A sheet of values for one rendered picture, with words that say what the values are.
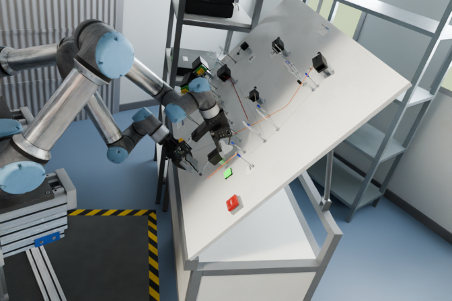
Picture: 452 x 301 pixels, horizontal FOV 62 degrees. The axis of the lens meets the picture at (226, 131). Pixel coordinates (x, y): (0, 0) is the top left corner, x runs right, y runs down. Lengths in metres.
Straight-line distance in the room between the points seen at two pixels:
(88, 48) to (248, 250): 1.09
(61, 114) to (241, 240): 1.00
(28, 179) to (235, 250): 0.93
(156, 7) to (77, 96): 2.82
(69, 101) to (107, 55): 0.17
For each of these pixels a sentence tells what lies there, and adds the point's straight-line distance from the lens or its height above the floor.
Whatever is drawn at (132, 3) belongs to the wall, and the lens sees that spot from 3.76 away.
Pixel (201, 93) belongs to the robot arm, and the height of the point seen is 1.46.
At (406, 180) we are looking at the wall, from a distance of 3.77.
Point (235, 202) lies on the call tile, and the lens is 1.44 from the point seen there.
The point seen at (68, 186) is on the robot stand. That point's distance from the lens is 1.47.
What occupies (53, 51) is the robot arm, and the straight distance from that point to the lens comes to 1.63.
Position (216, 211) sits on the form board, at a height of 1.01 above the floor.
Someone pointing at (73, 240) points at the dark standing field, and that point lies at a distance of 2.79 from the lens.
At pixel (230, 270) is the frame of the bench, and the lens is 1.66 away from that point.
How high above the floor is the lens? 2.07
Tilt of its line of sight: 31 degrees down
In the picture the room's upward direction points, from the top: 12 degrees clockwise
